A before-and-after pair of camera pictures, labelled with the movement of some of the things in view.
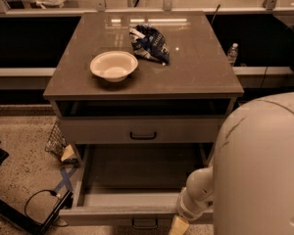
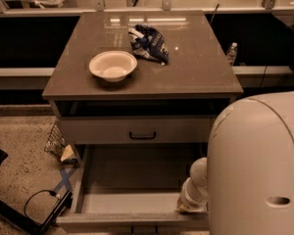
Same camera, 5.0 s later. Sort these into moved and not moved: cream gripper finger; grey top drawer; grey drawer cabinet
Moved: cream gripper finger
Not moved: grey top drawer; grey drawer cabinet
